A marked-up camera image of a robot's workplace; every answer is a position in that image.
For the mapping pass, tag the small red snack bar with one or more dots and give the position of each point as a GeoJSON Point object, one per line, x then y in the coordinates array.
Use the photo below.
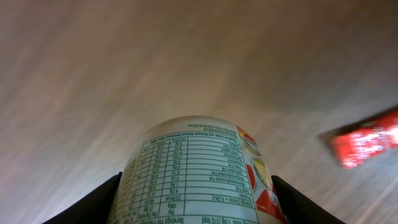
{"type": "Point", "coordinates": [352, 144]}

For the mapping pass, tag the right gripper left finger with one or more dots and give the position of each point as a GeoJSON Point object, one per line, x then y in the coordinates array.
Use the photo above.
{"type": "Point", "coordinates": [92, 208]}

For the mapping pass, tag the green lid jar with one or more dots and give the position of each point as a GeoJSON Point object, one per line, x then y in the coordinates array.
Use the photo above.
{"type": "Point", "coordinates": [196, 169]}

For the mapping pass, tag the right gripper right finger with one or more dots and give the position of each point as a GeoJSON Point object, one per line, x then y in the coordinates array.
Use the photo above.
{"type": "Point", "coordinates": [298, 208]}

